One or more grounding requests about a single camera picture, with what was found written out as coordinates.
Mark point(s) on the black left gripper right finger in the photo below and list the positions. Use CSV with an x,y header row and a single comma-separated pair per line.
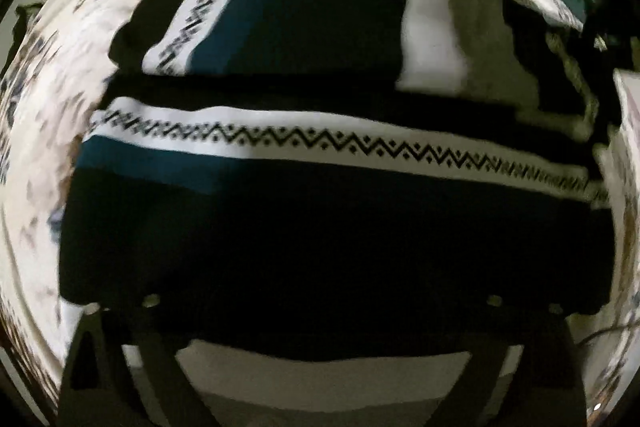
x,y
546,388

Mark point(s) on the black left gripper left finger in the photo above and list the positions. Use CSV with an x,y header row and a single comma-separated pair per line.
x,y
97,386

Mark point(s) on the black grey striped sweater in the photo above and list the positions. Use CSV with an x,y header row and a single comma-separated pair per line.
x,y
334,168

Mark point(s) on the black clothes pile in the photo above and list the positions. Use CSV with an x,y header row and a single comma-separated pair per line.
x,y
25,17

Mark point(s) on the floral bed quilt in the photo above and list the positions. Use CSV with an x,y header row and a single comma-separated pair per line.
x,y
51,86

